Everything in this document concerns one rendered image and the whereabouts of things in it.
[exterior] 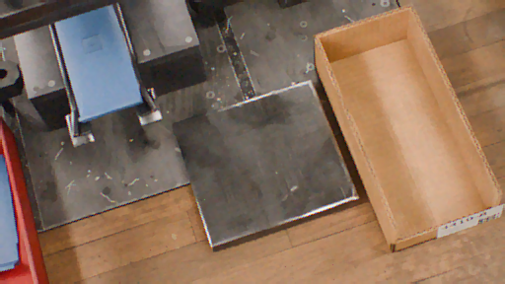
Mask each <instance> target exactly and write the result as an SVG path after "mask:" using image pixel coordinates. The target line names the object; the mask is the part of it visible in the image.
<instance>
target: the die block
mask: <svg viewBox="0 0 505 284"><path fill-rule="evenodd" d="M139 70H140V75H144V74H146V73H148V75H149V77H150V79H151V81H152V86H153V87H154V90H155V95H156V97H160V96H162V95H167V94H170V93H172V92H174V91H179V90H182V89H185V88H187V87H190V86H194V85H197V84H199V83H202V82H207V81H208V78H207V71H206V68H205V65H204V62H203V55H202V52H201V49H200V48H199V49H197V50H195V51H191V52H188V53H185V54H183V55H178V56H176V57H173V58H171V59H165V60H163V61H160V62H158V63H153V64H151V65H148V66H145V67H140V68H139ZM33 106H34V108H35V110H36V111H37V114H38V115H39V117H40V118H41V121H42V122H43V123H44V126H45V127H46V128H47V130H48V132H50V131H52V130H58V129H60V128H63V127H65V126H68V124H67V118H66V115H67V114H71V111H72V110H71V106H70V103H69V100H68V97H67V92H64V93H62V94H59V95H56V96H52V97H49V98H47V99H45V100H39V101H37V102H34V103H33Z"/></svg>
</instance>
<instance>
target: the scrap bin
mask: <svg viewBox="0 0 505 284"><path fill-rule="evenodd" d="M1 154H2V155H3V156H4V158H6V162H7V166H8V177H9V182H10V186H11V192H12V202H13V207H14V212H15V217H16V227H17V232H18V238H19V242H20V243H19V244H17V247H18V252H19V258H20V263H21V264H18V265H17V266H16V267H15V268H9V269H7V270H4V271H1V272H0V284H49V280H48V277H47V273H46V266H45V263H44V260H43V256H42V249H41V246H40V242H39V239H38V232H37V229H36V223H35V216H34V213H33V210H32V206H31V201H30V197H29V193H28V190H27V183H26V180H25V177H24V173H23V166H22V163H21V159H20V156H19V150H18V146H17V142H16V136H15V135H14V134H13V133H12V130H11V129H10V128H9V126H8V125H7V123H6V122H5V121H4V119H3V118H2V116H1V114H0V155H1Z"/></svg>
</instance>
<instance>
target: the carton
mask: <svg viewBox="0 0 505 284"><path fill-rule="evenodd" d="M314 60H315V67H316V70H317V71H318V75H319V78H320V79H321V82H322V84H323V87H324V89H325V92H326V96H327V98H328V100H329V102H330V106H331V108H332V110H333V112H334V116H335V118H336V120H337V122H338V126H339V127H340V130H341V131H342V135H343V138H344V139H345V141H346V145H347V147H348V149H349V151H350V155H351V157H352V158H353V161H354V165H355V166H356V169H357V170H358V174H359V177H361V181H362V183H363V185H364V187H365V191H366V193H367V195H368V197H369V201H370V203H371V205H372V207H373V211H374V213H375V215H376V217H377V221H378V222H379V225H380V226H381V230H382V233H383V234H384V238H385V240H386V242H387V244H388V248H389V250H390V252H395V251H400V250H402V249H406V248H410V247H413V246H415V245H418V244H422V243H425V242H427V241H430V240H434V239H438V238H441V237H443V236H445V235H450V234H453V233H455V232H456V231H461V230H463V229H466V228H468V227H473V226H475V225H478V224H480V223H485V222H487V221H490V220H492V219H497V218H499V217H501V212H502V210H503V207H504V205H505V203H504V204H501V205H500V206H498V204H499V202H500V200H501V196H502V192H501V189H500V188H499V186H498V182H497V180H496V179H495V177H494V174H493V172H492V171H491V169H490V166H489V165H488V163H487V162H486V158H485V157H484V155H483V152H482V150H481V148H480V146H479V143H478V142H477V140H476V138H475V135H474V134H473V132H472V130H471V126H470V125H469V121H468V119H467V118H466V116H465V113H464V111H463V109H462V107H461V104H460V103H459V101H458V100H457V96H456V95H455V92H454V91H453V88H452V86H451V84H450V83H449V80H448V78H447V76H446V74H445V71H444V69H443V68H442V66H441V63H440V61H439V60H438V57H437V54H436V52H435V51H434V48H433V46H432V44H431V43H430V40H429V38H428V36H427V34H426V31H425V30H424V29H423V27H422V24H421V22H420V21H419V18H418V15H417V14H416V12H415V10H414V7H413V6H412V4H411V5H409V6H403V7H401V8H398V9H396V10H391V11H389V12H387V13H382V14H380V15H377V16H375V17H370V18H367V19H364V20H362V21H357V22H355V23H353V24H347V25H345V26H342V27H340V28H335V29H333V30H330V31H327V32H322V33H320V34H317V35H314Z"/></svg>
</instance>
